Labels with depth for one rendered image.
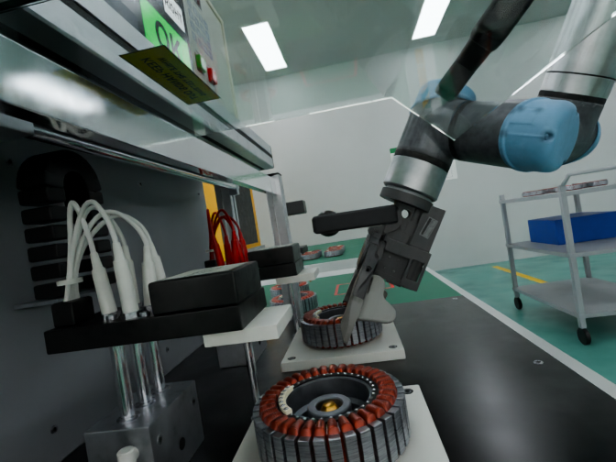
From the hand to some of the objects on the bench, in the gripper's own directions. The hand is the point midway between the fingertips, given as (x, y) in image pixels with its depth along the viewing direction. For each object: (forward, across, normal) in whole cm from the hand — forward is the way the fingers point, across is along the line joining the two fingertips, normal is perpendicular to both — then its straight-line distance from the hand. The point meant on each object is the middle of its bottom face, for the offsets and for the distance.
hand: (340, 324), depth 51 cm
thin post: (+6, -18, +5) cm, 20 cm away
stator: (+1, -24, -1) cm, 24 cm away
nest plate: (+2, 0, -2) cm, 3 cm away
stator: (+1, 0, -1) cm, 2 cm away
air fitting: (+8, -29, +11) cm, 32 cm away
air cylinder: (+10, 0, +11) cm, 15 cm away
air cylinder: (+10, -24, +11) cm, 28 cm away
